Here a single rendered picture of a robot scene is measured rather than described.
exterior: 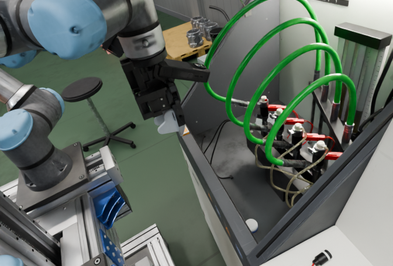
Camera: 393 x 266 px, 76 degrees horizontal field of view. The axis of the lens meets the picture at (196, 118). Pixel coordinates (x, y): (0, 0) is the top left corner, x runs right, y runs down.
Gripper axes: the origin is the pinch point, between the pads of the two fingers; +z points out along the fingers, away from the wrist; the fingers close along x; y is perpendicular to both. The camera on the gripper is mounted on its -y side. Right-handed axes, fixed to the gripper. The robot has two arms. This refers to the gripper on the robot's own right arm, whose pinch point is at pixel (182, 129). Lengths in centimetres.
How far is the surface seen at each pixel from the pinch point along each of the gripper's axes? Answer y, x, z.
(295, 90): -57, -31, 29
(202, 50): -102, -292, 111
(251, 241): -6.1, 16.6, 28.8
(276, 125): -16.6, 12.5, -2.0
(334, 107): -40.2, 4.5, 9.0
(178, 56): -65, -290, 107
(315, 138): -32.0, 7.4, 13.8
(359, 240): -25.6, 29.1, 23.5
